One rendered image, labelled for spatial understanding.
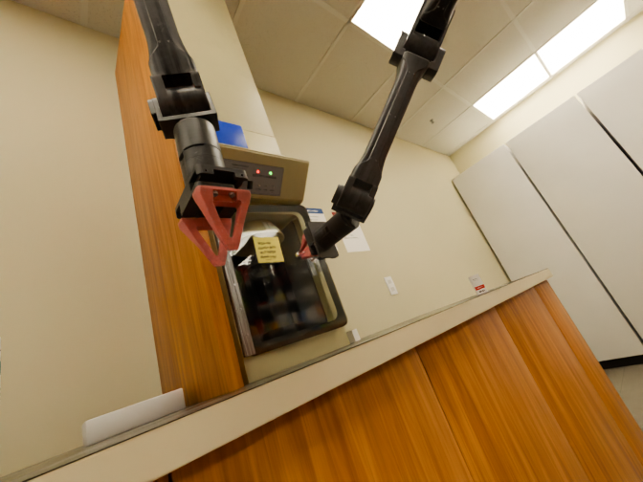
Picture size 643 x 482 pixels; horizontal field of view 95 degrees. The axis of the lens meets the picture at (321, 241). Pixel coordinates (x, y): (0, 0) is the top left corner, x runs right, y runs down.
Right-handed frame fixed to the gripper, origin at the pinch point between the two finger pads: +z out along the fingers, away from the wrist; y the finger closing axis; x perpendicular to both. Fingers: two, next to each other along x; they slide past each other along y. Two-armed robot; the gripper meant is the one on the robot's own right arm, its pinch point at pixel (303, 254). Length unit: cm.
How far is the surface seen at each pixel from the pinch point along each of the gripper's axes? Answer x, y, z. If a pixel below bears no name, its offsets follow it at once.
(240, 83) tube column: -4, 76, 7
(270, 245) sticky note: 6.3, 5.5, 4.7
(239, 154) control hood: 12.8, 29.0, -3.5
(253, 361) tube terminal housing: 18.5, -22.0, 6.8
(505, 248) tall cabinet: -290, 4, 36
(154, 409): 37.0, -24.1, 14.0
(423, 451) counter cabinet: 7.3, -44.7, -20.3
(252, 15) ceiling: -31, 144, 12
